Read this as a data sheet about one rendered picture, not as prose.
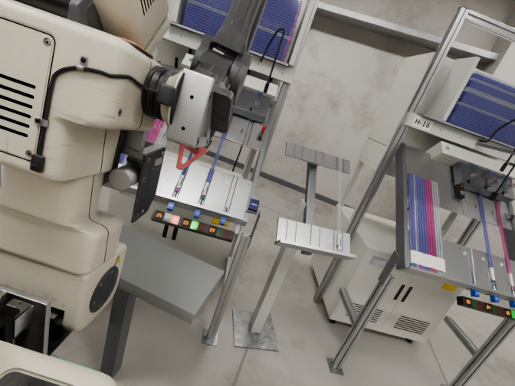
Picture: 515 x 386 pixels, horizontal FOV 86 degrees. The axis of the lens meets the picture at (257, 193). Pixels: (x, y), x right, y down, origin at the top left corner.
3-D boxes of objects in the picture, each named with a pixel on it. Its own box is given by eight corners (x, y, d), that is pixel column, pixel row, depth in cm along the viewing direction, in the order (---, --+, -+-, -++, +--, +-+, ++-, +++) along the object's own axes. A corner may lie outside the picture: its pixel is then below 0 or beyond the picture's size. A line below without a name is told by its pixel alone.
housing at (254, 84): (268, 114, 153) (275, 96, 141) (181, 84, 147) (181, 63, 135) (270, 103, 157) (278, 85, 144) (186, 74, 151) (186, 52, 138)
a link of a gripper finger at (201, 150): (190, 176, 71) (209, 145, 72) (191, 176, 64) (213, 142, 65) (166, 161, 69) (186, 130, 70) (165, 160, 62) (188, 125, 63)
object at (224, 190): (242, 220, 120) (243, 218, 117) (86, 176, 112) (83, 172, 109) (251, 183, 129) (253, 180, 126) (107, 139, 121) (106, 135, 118)
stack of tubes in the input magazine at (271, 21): (283, 62, 136) (303, 1, 127) (182, 24, 130) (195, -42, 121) (281, 64, 148) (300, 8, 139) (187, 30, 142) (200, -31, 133)
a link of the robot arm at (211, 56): (195, 65, 49) (222, 77, 50) (214, 37, 55) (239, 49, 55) (189, 103, 57) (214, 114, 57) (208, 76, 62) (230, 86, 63)
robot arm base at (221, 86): (160, 73, 44) (231, 97, 44) (181, 47, 49) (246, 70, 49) (165, 113, 51) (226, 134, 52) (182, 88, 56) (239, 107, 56)
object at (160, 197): (240, 225, 122) (243, 220, 115) (86, 181, 114) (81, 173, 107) (241, 222, 122) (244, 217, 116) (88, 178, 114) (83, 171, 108)
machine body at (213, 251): (214, 298, 170) (243, 210, 150) (98, 269, 162) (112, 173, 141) (224, 243, 231) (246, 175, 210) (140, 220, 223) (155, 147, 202)
